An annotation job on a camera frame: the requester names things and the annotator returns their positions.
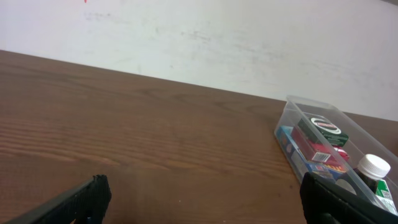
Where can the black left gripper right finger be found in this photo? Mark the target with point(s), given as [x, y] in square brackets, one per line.
[326, 202]

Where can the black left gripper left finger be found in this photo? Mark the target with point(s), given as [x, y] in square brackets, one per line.
[86, 203]

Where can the blue Kool Fever box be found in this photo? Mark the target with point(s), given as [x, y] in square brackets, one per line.
[298, 162]

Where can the red medicine box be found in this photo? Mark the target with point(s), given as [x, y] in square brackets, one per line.
[316, 152]

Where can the dark bottle white cap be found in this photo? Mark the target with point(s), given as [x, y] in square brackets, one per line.
[371, 169]

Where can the green round tin box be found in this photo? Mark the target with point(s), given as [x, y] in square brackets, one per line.
[333, 134]

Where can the clear plastic container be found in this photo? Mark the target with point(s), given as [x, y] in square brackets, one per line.
[359, 144]

